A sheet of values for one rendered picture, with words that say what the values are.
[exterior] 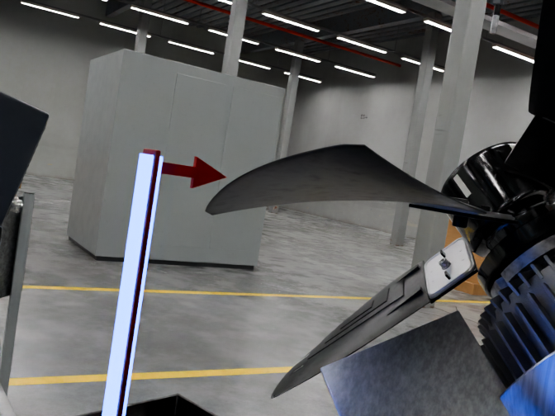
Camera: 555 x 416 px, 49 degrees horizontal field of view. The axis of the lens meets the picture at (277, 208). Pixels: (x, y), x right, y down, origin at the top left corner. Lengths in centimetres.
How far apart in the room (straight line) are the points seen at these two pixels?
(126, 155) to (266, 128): 173
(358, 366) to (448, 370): 9
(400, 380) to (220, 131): 650
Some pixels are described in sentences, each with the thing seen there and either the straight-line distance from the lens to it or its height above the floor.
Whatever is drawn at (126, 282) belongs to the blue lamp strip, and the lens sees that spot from 45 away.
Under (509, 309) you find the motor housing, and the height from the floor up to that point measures 110.
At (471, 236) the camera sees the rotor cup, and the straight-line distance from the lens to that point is 70.
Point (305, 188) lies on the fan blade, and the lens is 54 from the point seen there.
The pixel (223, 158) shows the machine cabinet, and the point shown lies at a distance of 705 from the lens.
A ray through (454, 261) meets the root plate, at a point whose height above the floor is 112.
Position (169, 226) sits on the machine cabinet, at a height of 44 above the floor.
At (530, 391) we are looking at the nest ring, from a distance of 57.
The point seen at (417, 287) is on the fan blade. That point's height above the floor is 108.
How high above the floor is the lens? 119
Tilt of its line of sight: 3 degrees down
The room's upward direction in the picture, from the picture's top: 9 degrees clockwise
